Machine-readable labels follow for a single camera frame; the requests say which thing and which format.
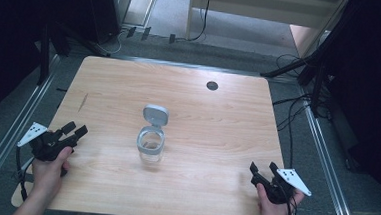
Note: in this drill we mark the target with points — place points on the black cabinet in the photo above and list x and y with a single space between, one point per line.
104 5

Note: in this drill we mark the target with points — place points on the dark curtain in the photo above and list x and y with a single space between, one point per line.
5 42
370 81

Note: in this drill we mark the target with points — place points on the metal floor rail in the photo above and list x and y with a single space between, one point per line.
9 136
328 169

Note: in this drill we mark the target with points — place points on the dark round table grommet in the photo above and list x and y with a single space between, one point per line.
212 85

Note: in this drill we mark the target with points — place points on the person's left hand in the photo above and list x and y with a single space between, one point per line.
48 174

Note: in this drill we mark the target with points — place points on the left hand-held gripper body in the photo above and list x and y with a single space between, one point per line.
47 145

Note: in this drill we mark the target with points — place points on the white shelf frame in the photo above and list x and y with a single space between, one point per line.
251 6

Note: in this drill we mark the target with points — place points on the clear glass jar grey lid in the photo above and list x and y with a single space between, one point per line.
152 135

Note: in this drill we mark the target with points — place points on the black metal stand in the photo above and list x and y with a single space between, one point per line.
44 58
316 85

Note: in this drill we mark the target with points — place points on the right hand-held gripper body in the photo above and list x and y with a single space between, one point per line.
278 188

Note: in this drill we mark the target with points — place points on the person's right hand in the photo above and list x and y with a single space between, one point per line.
274 212

